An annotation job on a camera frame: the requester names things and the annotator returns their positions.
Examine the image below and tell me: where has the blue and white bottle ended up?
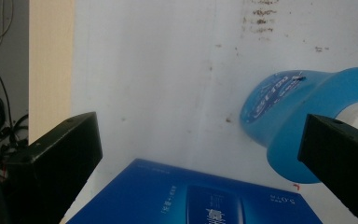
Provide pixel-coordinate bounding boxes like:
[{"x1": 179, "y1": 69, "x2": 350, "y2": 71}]
[{"x1": 239, "y1": 66, "x2": 358, "y2": 185}]

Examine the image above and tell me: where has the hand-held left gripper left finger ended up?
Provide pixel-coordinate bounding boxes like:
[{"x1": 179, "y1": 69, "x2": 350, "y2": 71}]
[{"x1": 3, "y1": 111, "x2": 103, "y2": 224}]

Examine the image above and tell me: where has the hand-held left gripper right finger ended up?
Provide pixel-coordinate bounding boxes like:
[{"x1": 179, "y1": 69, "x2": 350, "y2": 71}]
[{"x1": 296, "y1": 113, "x2": 358, "y2": 224}]

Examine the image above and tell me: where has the blue box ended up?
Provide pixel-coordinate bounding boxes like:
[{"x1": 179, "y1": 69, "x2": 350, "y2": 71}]
[{"x1": 65, "y1": 158, "x2": 324, "y2": 224}]

